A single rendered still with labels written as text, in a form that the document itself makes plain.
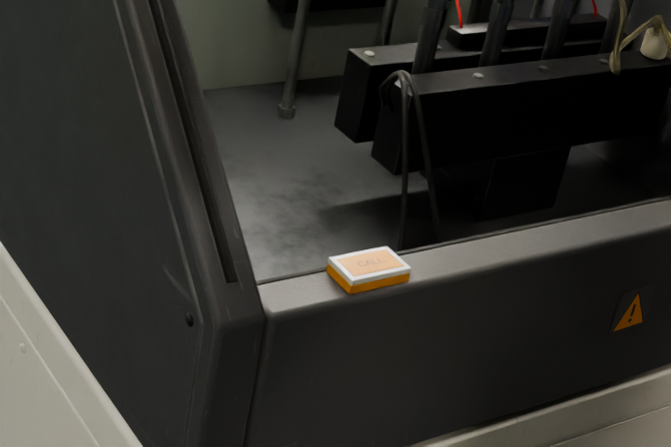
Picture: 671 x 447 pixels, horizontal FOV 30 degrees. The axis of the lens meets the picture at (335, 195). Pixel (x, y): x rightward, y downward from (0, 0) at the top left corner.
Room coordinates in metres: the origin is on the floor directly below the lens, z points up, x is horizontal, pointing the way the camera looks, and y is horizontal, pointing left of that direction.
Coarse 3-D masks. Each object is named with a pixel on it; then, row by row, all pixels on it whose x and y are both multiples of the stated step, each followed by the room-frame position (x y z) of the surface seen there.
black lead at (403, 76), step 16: (384, 80) 0.97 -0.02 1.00; (400, 80) 0.92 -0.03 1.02; (384, 96) 1.00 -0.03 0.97; (416, 96) 0.91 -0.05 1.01; (416, 112) 0.91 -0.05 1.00; (432, 192) 0.88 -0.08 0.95; (400, 208) 0.86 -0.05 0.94; (432, 208) 0.88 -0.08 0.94; (400, 224) 0.85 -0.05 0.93; (400, 240) 0.85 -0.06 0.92
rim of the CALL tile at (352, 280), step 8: (376, 248) 0.76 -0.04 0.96; (384, 248) 0.76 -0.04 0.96; (336, 256) 0.73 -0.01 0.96; (344, 256) 0.74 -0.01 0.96; (336, 264) 0.72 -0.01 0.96; (344, 272) 0.72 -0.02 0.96; (376, 272) 0.72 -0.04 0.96; (384, 272) 0.73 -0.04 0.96; (392, 272) 0.73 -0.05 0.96; (400, 272) 0.73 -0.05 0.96; (408, 272) 0.74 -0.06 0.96; (352, 280) 0.71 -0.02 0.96; (360, 280) 0.71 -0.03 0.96; (368, 280) 0.72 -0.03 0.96
